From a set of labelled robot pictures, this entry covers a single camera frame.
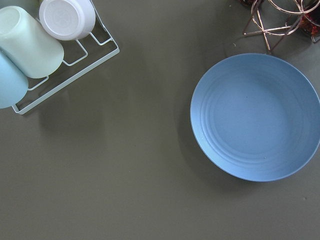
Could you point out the blue plastic plate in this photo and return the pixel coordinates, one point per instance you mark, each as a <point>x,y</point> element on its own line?
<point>256,117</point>

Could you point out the white plastic cup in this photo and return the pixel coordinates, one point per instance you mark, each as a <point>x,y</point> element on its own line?
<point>67,20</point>

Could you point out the light blue plastic cup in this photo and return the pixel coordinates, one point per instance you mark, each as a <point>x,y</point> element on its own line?
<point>13,83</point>

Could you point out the pale green plastic cup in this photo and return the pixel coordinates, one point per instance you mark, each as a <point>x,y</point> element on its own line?
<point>23,39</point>

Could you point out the white wire cup rack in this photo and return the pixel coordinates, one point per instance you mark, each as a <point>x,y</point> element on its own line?
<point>80,57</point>

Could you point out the copper wire bottle holder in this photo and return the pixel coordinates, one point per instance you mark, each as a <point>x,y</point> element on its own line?
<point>276,20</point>

